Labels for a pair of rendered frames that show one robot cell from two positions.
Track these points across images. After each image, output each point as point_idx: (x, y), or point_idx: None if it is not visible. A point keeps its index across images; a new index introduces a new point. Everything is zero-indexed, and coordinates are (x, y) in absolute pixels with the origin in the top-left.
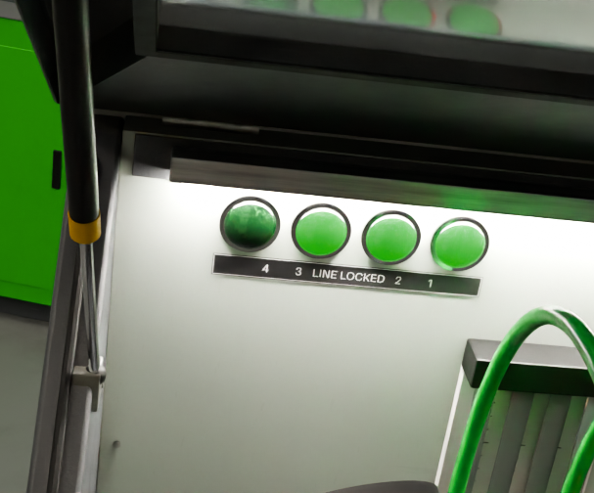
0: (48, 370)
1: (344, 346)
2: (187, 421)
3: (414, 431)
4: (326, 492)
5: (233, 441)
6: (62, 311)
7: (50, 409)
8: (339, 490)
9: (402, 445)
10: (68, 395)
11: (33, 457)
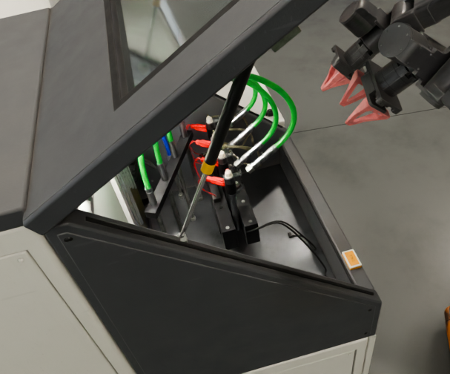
0: (184, 251)
1: (102, 193)
2: None
3: (113, 194)
4: (409, 29)
5: None
6: (161, 243)
7: (198, 252)
8: (408, 27)
9: (115, 202)
10: (193, 244)
11: (215, 260)
